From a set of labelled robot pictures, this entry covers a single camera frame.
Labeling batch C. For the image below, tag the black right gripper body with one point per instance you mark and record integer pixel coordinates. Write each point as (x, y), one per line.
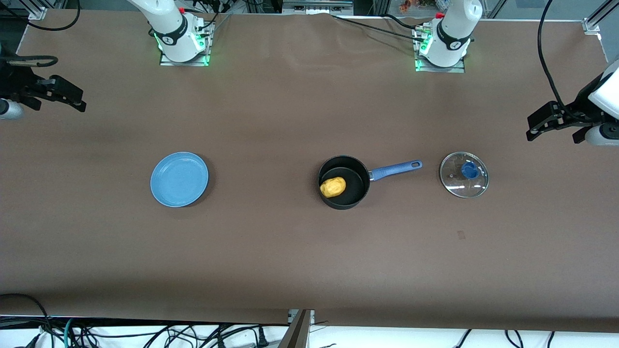
(15, 82)

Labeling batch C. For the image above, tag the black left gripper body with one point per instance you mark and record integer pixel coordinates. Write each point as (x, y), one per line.
(579, 106)

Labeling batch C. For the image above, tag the glass lid with blue knob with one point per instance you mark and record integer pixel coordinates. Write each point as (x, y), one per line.
(459, 186)

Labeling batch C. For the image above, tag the yellow potato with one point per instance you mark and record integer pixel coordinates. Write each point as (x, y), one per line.
(333, 187)

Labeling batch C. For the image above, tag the blue round plate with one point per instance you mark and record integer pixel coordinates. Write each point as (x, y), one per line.
(179, 180)

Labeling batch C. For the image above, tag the brown table cover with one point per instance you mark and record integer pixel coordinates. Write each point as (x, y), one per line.
(290, 121)

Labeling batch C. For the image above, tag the grey box with ports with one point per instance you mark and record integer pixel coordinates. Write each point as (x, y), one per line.
(316, 6)

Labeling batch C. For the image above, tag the black power plug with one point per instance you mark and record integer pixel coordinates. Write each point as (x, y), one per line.
(262, 337)

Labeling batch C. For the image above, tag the small aluminium corner bracket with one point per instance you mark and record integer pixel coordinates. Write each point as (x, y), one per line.
(37, 13)

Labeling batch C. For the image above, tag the aluminium frame corner profile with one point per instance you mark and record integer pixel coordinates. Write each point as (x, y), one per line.
(597, 19)

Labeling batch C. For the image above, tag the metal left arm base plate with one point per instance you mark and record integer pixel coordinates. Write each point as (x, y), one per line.
(420, 65)

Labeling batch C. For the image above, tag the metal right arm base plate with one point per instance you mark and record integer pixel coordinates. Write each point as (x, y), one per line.
(205, 53)

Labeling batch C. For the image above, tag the aluminium profile post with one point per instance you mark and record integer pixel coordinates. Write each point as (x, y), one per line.
(300, 331)

